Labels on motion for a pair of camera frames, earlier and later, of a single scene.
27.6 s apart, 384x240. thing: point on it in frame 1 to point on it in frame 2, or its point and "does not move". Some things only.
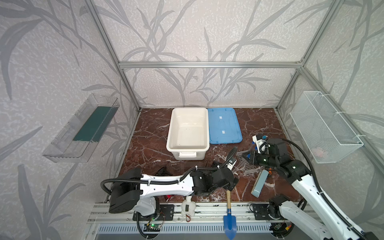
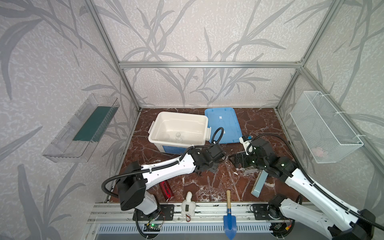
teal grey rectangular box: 259,184 does not move
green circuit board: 152,227 does not move
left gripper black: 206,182 to 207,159
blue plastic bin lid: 224,126 does not move
